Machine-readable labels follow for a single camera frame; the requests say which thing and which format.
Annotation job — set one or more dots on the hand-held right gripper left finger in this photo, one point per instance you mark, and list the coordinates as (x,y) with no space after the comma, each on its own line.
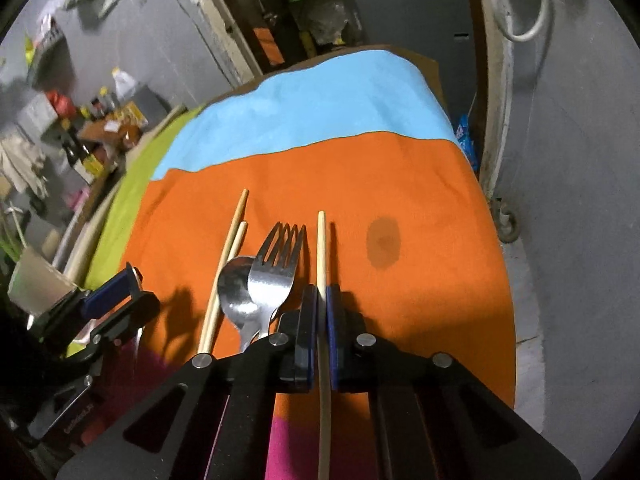
(313,320)

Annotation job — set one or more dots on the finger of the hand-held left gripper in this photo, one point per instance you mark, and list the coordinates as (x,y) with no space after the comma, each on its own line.
(107,290)
(130,310)

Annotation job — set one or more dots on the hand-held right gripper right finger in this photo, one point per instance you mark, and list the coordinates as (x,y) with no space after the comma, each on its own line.
(332,330)

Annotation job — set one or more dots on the metal fork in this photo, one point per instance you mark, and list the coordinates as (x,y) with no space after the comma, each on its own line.
(272,280)

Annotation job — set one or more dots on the wooden chopstick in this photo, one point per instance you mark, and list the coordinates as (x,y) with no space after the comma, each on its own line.
(237,245)
(227,260)
(322,260)

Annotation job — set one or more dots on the white plastic utensil holder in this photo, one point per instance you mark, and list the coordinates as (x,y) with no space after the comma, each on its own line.
(35,280)

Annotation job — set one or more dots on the small metal spoon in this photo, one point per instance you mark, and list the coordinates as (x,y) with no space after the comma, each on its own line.
(232,290)

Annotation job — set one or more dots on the dark soy sauce bottle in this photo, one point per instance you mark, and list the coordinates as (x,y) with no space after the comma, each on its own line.
(75,152)

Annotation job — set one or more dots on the hanging beige cloth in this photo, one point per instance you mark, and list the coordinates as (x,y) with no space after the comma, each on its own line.
(20,160)

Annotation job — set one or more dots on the colourful striped cloth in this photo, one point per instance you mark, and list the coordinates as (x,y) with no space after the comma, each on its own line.
(400,185)

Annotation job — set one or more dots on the red plastic bag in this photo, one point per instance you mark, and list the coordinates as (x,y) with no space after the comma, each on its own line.
(60,105)

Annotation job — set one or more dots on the caster wheel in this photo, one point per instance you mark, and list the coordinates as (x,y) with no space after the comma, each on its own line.
(506,222)

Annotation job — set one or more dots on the blue packet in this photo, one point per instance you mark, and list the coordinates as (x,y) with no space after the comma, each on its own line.
(465,140)

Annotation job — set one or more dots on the crumpled clear plastic sheet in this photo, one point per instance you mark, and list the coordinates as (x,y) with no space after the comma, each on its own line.
(330,22)

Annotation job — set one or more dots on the grey appliance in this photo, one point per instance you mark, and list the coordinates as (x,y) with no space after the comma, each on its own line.
(400,20)

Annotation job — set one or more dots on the grey wall shelf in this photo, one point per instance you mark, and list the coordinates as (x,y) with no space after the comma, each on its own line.
(47,60)

